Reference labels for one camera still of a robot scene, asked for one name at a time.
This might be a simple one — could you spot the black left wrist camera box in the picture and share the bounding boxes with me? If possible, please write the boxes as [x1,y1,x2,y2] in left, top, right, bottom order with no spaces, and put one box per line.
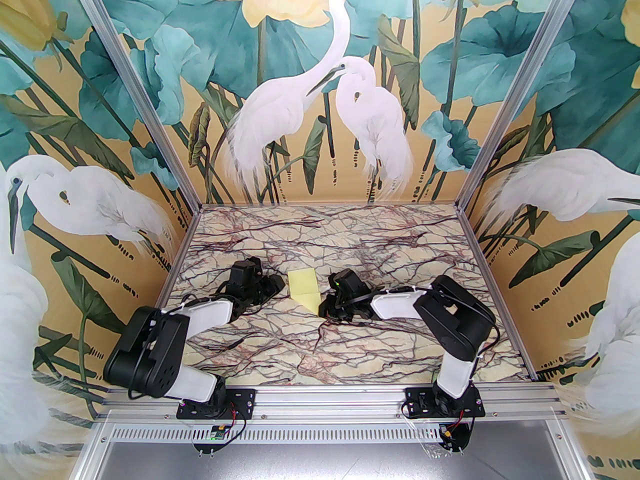
[230,257,263,289]

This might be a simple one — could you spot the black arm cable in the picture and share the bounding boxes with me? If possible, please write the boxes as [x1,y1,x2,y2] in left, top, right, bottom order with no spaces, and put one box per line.
[180,280,236,310]
[320,285,431,325]

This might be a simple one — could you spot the wide aluminium frame rail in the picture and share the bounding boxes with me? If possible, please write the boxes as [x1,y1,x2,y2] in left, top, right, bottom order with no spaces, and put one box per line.
[95,385,571,424]

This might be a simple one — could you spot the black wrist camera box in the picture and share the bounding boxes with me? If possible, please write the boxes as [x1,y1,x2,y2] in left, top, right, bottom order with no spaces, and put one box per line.
[230,257,263,289]
[331,269,367,296]

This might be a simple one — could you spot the pale yellow paper sheet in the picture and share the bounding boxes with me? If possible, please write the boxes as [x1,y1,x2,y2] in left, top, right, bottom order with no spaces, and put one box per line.
[287,268,321,314]

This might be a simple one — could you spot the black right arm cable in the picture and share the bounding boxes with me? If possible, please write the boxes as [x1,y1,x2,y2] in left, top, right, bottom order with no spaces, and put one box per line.
[320,285,431,325]

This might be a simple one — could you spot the black mounting bracket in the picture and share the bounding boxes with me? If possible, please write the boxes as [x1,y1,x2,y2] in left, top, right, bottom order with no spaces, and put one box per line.
[435,418,476,455]
[192,440,233,455]

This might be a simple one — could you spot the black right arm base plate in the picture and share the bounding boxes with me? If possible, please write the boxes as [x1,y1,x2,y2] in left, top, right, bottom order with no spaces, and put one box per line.
[403,386,486,419]

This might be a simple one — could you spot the thin aluminium table edge rail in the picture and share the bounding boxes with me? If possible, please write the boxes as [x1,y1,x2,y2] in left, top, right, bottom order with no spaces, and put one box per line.
[120,207,203,385]
[456,207,540,383]

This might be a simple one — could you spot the perforated metal strip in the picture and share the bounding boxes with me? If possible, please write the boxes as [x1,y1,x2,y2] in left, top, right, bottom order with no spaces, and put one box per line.
[97,422,561,444]

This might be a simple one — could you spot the grey sheet metal tray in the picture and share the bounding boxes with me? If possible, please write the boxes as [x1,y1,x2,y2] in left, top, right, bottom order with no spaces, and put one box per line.
[75,440,593,480]

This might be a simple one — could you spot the red and black wire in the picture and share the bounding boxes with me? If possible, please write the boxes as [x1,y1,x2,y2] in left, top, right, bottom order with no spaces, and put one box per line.
[225,402,247,441]
[440,415,476,441]

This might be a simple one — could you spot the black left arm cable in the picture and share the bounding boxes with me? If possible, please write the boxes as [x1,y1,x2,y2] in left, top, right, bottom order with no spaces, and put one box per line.
[180,280,236,310]

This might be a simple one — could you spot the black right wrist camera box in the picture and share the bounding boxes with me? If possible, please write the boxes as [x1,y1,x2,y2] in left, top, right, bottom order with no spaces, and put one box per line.
[331,269,367,296]

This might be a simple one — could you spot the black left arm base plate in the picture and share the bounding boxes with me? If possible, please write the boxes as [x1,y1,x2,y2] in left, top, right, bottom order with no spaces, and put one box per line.
[177,387,257,420]

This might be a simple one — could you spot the aluminium frame post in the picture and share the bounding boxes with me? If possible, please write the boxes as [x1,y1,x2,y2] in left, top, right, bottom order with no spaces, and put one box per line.
[456,0,593,211]
[66,0,203,211]

